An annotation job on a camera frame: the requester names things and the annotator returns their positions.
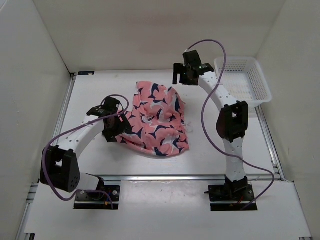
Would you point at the aluminium left side rail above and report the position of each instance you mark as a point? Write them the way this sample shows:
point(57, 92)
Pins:
point(21, 235)

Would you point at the aluminium front rail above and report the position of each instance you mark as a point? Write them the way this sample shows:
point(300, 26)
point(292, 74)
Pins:
point(202, 177)

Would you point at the pink shark print shorts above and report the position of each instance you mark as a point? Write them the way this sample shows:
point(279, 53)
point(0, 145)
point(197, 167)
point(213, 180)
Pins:
point(157, 119)

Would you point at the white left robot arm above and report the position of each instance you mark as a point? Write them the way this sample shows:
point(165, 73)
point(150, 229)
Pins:
point(59, 165)

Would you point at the white plastic mesh basket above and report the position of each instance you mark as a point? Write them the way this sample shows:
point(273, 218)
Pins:
point(244, 79)

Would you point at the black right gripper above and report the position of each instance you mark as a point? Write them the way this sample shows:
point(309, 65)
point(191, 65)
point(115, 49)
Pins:
point(178, 69)

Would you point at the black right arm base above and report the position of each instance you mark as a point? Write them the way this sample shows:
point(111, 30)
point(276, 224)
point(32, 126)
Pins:
point(232, 196)

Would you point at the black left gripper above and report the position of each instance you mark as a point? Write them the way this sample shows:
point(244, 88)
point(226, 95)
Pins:
point(124, 126)

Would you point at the aluminium rail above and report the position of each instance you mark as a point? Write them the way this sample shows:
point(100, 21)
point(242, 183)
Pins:
point(21, 235)
point(280, 215)
point(202, 177)

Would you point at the aluminium right side rail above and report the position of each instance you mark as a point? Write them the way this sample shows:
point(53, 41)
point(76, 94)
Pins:
point(280, 215)

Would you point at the blue corner label sticker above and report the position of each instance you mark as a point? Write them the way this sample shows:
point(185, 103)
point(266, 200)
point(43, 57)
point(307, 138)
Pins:
point(86, 73)

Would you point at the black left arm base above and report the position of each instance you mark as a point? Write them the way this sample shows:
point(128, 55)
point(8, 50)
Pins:
point(107, 197)

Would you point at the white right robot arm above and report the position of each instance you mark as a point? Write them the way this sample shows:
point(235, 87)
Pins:
point(232, 122)

